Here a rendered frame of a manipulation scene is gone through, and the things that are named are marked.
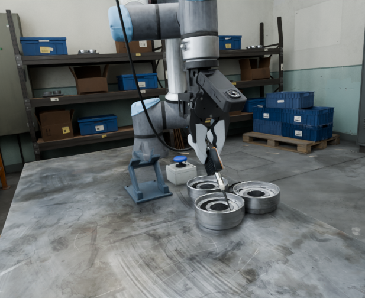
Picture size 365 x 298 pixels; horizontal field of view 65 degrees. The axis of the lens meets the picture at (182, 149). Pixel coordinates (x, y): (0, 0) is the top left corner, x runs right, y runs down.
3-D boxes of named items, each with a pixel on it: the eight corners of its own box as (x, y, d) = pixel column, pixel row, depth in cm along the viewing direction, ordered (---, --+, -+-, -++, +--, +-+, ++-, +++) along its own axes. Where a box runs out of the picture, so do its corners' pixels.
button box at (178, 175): (197, 181, 85) (196, 165, 84) (175, 185, 83) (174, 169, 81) (186, 174, 93) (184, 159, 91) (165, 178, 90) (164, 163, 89)
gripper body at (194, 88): (207, 115, 67) (204, 62, 64) (228, 119, 60) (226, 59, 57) (178, 119, 64) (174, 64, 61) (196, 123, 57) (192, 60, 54)
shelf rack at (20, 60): (175, 153, 440) (164, 13, 393) (38, 178, 365) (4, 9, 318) (162, 146, 490) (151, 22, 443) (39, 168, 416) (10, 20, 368)
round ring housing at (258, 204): (287, 202, 67) (287, 185, 66) (266, 220, 59) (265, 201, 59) (248, 193, 74) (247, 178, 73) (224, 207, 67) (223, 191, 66)
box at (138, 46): (155, 52, 403) (152, 22, 394) (115, 54, 386) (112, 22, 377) (149, 55, 436) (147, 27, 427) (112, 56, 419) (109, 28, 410)
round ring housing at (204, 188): (197, 209, 67) (196, 193, 66) (181, 194, 76) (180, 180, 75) (236, 200, 70) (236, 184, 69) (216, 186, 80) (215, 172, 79)
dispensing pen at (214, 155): (229, 210, 55) (202, 133, 61) (220, 214, 59) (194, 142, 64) (238, 207, 56) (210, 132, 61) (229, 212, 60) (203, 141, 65)
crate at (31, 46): (65, 58, 396) (63, 41, 391) (68, 55, 363) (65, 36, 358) (23, 60, 373) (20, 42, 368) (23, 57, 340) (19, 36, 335)
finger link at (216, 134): (214, 154, 68) (209, 115, 66) (228, 159, 63) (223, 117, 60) (203, 156, 67) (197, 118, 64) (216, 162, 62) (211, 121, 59)
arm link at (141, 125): (133, 131, 122) (130, 99, 118) (165, 128, 123) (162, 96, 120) (132, 136, 110) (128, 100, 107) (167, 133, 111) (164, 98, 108)
